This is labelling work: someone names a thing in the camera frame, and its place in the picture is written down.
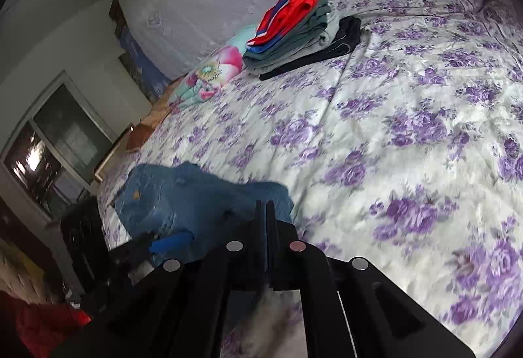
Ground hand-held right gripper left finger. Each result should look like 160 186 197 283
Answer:
49 200 268 358

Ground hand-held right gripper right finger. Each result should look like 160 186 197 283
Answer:
266 200 477 358

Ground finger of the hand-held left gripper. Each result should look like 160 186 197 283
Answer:
148 230 194 255
107 232 157 263

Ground blue denim pants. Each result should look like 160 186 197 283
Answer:
114 162 295 264

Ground person's left forearm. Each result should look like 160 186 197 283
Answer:
0 293 93 358

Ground black folded pants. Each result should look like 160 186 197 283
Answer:
259 15 362 81

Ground orange brown pillow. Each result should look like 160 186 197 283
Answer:
126 76 184 154

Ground white framed glass door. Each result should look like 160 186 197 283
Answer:
2 71 119 220

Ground purple floral bedspread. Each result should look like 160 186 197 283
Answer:
96 0 523 358

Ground blue patterned cloth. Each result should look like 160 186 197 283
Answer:
118 31 172 105

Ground floral teal pink pillow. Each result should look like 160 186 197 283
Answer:
167 25 258 111

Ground grey folded clothes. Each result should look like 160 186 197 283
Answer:
242 0 340 75

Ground red folded shorts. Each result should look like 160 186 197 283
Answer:
246 0 329 49

